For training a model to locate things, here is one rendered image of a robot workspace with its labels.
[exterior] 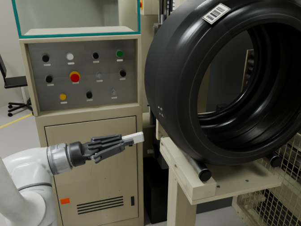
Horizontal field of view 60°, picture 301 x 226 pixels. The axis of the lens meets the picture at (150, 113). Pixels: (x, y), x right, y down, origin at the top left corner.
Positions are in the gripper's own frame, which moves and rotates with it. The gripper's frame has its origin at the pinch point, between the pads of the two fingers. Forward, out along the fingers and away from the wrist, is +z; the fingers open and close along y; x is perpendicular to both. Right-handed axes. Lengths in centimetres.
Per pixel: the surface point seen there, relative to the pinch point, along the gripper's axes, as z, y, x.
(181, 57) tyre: 15.6, -9.4, -26.2
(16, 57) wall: -102, 336, 25
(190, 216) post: 26, 26, 75
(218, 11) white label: 26.1, -10.3, -36.0
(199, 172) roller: 18.3, -10.1, 13.1
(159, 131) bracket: 15.0, 23.4, 14.1
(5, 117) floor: -125, 272, 86
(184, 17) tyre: 20.8, -0.6, -34.8
